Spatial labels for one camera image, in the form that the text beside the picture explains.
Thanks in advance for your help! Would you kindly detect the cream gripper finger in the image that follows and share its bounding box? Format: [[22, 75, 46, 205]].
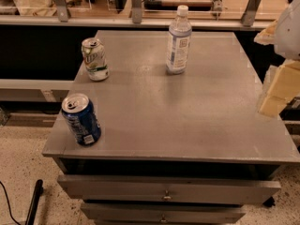
[[254, 20, 278, 45], [257, 60, 300, 117]]

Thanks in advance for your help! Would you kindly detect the clear plastic water bottle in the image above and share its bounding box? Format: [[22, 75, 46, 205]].
[[166, 5, 192, 74]]

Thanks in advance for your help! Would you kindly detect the green white 7up can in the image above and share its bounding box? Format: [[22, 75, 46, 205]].
[[82, 37, 109, 82]]

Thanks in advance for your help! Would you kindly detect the blue pepsi can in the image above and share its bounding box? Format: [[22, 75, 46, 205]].
[[62, 93, 101, 146]]

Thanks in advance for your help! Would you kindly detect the grey drawer cabinet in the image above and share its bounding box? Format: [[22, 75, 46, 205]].
[[43, 31, 299, 211]]

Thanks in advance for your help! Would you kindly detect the black cabinet caster wheel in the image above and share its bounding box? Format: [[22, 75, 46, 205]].
[[263, 197, 276, 208]]

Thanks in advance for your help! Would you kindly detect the upper grey drawer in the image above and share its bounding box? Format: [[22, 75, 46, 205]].
[[57, 175, 280, 205]]

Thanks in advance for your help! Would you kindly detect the grey drawer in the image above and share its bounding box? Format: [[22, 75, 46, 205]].
[[81, 203, 245, 225], [57, 175, 280, 205]]

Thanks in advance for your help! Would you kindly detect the lower grey drawer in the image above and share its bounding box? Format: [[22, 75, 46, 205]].
[[81, 203, 245, 225]]

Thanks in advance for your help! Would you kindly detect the black pole on floor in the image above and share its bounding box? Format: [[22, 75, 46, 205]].
[[25, 179, 43, 225]]

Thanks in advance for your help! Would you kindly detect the right metal bracket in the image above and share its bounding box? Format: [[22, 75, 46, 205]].
[[241, 0, 262, 27]]

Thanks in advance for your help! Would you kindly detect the metal bracket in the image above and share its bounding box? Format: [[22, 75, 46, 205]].
[[53, 0, 69, 23], [131, 0, 143, 24], [241, 0, 262, 27]]

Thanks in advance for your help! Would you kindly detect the middle metal bracket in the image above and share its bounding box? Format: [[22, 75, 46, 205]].
[[131, 0, 143, 24]]

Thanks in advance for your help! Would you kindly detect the left metal bracket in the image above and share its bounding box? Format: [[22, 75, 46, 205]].
[[53, 0, 69, 23]]

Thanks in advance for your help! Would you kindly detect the black cable on floor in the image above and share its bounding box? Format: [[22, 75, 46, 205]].
[[0, 181, 21, 225]]

